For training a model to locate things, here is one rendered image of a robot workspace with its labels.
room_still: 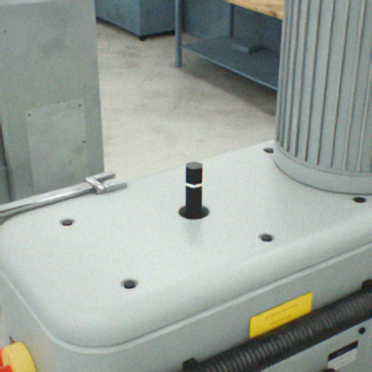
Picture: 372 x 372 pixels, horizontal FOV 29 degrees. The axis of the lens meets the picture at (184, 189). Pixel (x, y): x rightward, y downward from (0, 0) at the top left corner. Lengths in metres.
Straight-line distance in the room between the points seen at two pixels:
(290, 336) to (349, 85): 0.29
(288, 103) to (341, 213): 0.15
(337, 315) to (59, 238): 0.32
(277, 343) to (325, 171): 0.23
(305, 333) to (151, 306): 0.19
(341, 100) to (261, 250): 0.20
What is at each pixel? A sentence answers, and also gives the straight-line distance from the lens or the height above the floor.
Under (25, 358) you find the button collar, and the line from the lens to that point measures 0.80.
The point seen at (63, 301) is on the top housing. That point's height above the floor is 1.89.
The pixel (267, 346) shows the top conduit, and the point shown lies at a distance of 0.78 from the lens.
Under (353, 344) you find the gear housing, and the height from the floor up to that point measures 1.70.
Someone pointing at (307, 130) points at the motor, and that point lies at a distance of 0.88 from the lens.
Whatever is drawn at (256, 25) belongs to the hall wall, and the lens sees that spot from 7.53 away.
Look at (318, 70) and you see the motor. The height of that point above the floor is 2.04.
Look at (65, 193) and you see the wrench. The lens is 0.87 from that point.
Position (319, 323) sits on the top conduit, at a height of 1.80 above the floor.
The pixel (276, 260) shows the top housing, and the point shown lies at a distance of 0.77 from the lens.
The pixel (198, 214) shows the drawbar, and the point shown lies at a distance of 0.83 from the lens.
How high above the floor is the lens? 2.30
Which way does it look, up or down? 28 degrees down
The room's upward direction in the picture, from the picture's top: straight up
